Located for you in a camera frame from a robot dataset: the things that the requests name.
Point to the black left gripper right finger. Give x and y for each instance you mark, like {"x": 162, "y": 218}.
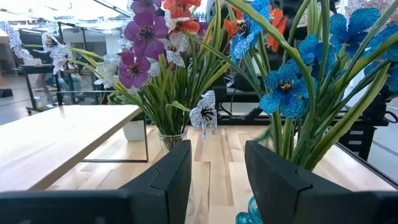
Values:
{"x": 311, "y": 205}

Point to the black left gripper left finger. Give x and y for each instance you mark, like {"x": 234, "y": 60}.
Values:
{"x": 109, "y": 208}

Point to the teal cut-glass vase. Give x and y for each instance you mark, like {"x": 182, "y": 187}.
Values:
{"x": 248, "y": 214}

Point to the clear glass vase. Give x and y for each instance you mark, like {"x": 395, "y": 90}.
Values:
{"x": 171, "y": 141}

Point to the blue artificial flower stem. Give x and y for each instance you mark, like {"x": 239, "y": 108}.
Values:
{"x": 284, "y": 93}

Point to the green stem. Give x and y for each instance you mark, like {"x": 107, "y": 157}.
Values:
{"x": 205, "y": 112}

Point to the white artificial flower stem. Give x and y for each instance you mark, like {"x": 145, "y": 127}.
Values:
{"x": 107, "y": 71}
{"x": 59, "y": 51}

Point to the purple artificial flower stem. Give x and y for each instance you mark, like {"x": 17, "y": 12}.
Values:
{"x": 146, "y": 31}

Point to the red artificial flower stem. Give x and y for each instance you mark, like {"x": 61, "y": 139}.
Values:
{"x": 182, "y": 6}

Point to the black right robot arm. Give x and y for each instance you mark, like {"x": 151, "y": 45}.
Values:
{"x": 373, "y": 118}

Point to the green plant in white pot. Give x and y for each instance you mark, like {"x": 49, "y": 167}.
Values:
{"x": 133, "y": 130}

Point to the person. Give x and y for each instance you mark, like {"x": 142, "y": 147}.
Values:
{"x": 70, "y": 85}

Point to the wooden shelf with black frame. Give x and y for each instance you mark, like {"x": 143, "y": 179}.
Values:
{"x": 62, "y": 133}

